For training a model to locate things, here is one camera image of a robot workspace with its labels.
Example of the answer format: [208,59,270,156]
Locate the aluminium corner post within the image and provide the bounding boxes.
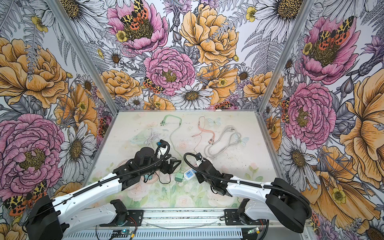
[47,1,119,117]
[258,0,315,115]

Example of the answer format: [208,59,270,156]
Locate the aluminium corner post right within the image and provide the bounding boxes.
[258,0,315,115]

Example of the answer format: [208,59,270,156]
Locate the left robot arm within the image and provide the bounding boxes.
[23,140,181,240]

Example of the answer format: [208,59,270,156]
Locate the green charger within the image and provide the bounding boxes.
[175,173,184,183]

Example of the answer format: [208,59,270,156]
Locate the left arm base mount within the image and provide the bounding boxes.
[100,210,144,227]

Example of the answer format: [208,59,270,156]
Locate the lilac USB cable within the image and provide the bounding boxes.
[143,131,163,148]

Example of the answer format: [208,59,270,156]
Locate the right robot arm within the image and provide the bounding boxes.
[184,153,312,234]

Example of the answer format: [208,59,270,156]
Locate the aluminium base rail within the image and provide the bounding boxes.
[53,206,310,230]

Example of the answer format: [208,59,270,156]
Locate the white blue power strip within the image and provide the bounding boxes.
[184,169,196,181]

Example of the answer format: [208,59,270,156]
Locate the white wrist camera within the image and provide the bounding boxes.
[155,140,169,159]
[194,153,204,167]

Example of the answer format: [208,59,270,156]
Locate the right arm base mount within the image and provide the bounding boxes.
[220,209,267,226]

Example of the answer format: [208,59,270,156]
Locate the white power strip cord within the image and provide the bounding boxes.
[203,125,243,160]

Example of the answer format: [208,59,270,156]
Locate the black USB cable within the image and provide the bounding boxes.
[155,172,172,185]

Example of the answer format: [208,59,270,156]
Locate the pink USB cable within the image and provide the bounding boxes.
[191,116,217,152]

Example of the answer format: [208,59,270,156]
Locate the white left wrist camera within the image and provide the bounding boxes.
[155,140,169,159]

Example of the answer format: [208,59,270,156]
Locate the aluminium corner post left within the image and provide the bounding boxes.
[47,1,119,117]

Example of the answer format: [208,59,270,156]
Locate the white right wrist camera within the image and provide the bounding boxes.
[194,153,204,167]

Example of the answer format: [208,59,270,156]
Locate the green USB cable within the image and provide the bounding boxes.
[159,114,183,157]

